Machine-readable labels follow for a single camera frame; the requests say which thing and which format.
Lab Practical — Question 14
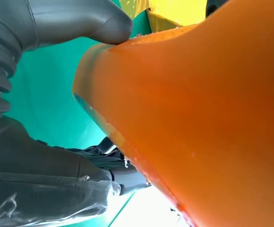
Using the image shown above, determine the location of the yellow plastic bag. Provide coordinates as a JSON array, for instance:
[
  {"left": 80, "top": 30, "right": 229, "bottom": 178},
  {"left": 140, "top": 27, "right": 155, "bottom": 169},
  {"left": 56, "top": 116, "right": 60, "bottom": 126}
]
[{"left": 119, "top": 0, "right": 208, "bottom": 34}]

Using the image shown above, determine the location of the green table mat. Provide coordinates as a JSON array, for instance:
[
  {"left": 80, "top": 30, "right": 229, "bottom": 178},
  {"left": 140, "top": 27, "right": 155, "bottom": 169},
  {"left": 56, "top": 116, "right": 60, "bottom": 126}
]
[{"left": 2, "top": 0, "right": 152, "bottom": 227}]

